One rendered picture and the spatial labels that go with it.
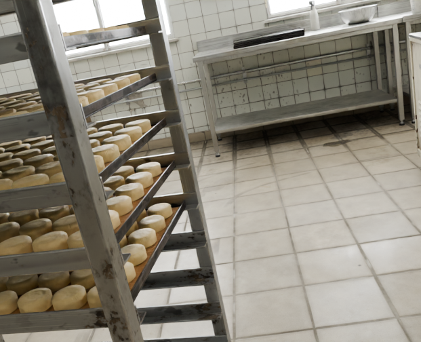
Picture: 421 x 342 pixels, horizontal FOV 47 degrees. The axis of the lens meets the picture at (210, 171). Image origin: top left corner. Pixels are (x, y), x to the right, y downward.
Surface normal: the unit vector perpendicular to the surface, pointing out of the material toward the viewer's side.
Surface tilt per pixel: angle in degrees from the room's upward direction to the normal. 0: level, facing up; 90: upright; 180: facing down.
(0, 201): 90
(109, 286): 90
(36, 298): 0
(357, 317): 0
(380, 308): 0
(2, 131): 90
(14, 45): 90
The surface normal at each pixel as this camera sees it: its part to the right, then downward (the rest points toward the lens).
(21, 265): -0.16, 0.32
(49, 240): -0.19, -0.94
